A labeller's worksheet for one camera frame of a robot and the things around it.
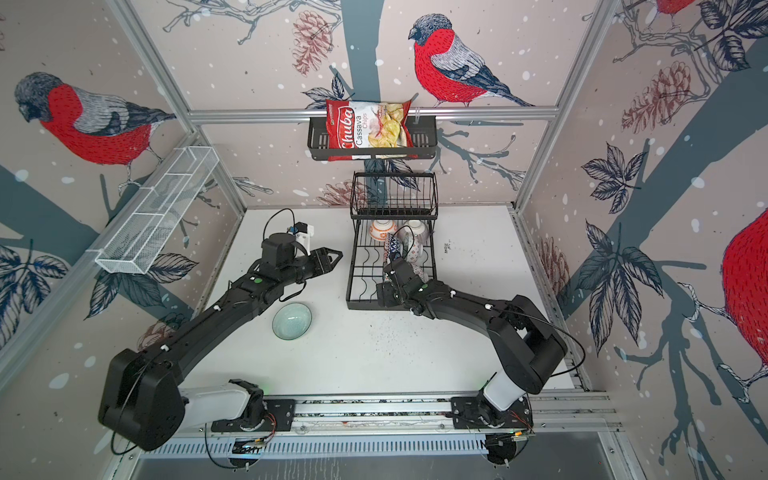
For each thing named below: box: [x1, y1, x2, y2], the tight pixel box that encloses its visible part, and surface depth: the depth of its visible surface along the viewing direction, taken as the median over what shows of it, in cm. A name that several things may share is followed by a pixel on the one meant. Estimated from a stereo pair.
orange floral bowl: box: [369, 219, 397, 241], surface depth 109 cm
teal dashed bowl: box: [272, 302, 313, 341], surface depth 89 cm
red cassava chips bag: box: [326, 100, 419, 162], surface depth 89 cm
